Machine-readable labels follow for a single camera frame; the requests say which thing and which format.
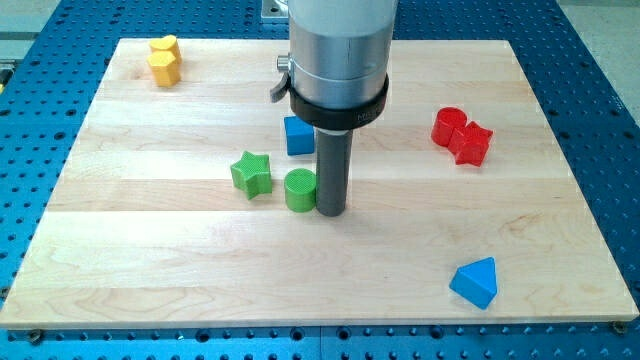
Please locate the blue cube block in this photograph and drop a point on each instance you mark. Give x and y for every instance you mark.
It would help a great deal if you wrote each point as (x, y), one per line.
(300, 136)

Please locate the wooden board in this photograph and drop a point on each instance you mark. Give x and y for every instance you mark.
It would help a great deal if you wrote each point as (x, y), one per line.
(145, 228)

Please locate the red cylinder block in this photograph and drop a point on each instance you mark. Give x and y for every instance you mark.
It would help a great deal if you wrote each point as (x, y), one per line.
(447, 120)

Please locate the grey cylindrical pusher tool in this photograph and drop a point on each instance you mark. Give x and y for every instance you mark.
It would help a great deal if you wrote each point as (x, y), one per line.
(332, 171)

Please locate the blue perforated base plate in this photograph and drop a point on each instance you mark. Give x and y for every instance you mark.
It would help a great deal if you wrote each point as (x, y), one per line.
(51, 90)

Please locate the red star block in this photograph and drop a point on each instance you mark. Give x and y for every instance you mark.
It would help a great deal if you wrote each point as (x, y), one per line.
(470, 144)

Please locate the metal bracket at top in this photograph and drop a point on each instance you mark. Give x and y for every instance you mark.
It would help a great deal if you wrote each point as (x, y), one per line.
(274, 11)

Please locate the yellow heart block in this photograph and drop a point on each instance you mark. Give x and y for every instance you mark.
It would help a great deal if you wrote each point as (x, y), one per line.
(167, 43)

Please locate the blue triangle block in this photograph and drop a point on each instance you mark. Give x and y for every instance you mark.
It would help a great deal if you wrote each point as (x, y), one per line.
(476, 282)

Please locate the green star block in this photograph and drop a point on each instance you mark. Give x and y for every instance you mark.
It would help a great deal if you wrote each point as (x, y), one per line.
(252, 174)

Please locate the yellow hexagon block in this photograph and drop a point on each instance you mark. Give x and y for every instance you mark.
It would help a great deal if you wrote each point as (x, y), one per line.
(165, 68)

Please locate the green cylinder block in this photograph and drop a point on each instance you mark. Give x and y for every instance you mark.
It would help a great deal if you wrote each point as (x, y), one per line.
(300, 190)

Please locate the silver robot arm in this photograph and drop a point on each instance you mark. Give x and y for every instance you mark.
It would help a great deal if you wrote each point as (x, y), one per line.
(335, 75)

